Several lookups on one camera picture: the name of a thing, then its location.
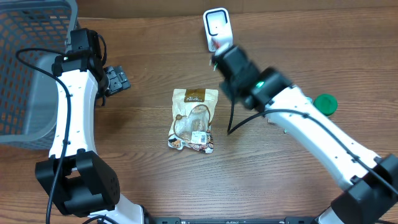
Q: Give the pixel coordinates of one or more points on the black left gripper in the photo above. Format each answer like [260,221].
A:
[117,80]

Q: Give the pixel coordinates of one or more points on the beige pet treat bag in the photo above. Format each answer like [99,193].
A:
[193,111]

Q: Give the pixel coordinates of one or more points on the white green round container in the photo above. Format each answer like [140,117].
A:
[326,104]

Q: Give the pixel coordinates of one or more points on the red stick snack packet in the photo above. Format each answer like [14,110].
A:
[216,43]

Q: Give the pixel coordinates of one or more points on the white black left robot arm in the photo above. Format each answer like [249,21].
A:
[76,179]

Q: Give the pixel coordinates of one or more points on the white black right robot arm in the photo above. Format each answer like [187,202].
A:
[368,181]

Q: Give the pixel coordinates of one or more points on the white barcode scanner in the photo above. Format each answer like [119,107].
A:
[217,24]

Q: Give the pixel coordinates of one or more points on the grey plastic mesh basket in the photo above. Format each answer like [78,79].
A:
[33,31]

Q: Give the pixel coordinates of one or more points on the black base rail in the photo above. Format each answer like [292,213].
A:
[286,220]

